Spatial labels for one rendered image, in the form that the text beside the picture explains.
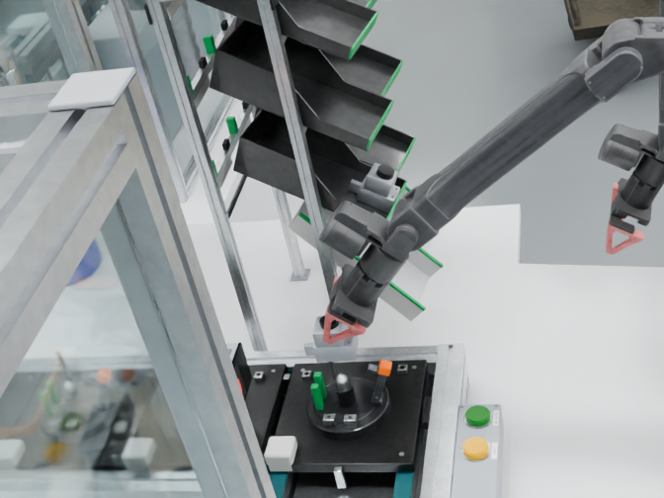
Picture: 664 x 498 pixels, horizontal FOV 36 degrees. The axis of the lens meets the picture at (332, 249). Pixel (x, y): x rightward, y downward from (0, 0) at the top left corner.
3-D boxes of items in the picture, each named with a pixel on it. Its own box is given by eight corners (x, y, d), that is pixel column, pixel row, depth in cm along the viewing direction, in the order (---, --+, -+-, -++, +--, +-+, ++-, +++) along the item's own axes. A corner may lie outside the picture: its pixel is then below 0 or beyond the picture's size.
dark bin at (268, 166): (404, 190, 183) (415, 158, 179) (382, 232, 174) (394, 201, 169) (261, 131, 186) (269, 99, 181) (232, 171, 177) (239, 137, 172)
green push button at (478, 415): (491, 412, 168) (490, 404, 167) (490, 431, 165) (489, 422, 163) (466, 413, 169) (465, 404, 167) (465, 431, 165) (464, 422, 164)
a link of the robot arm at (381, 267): (408, 264, 147) (416, 242, 151) (368, 238, 146) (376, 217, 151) (384, 293, 151) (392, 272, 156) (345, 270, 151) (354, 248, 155)
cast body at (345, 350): (359, 342, 165) (350, 308, 161) (355, 361, 161) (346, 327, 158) (309, 345, 167) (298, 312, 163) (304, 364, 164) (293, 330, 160)
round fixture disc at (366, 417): (395, 379, 176) (393, 371, 175) (385, 440, 165) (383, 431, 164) (316, 381, 179) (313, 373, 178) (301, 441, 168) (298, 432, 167)
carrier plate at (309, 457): (428, 368, 180) (426, 358, 178) (414, 472, 161) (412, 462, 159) (296, 371, 185) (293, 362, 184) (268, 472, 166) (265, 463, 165)
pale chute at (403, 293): (429, 277, 194) (444, 265, 191) (410, 322, 185) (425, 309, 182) (312, 187, 191) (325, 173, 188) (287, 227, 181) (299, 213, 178)
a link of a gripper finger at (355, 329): (304, 342, 158) (332, 303, 152) (312, 311, 163) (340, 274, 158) (343, 361, 159) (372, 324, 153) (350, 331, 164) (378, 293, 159)
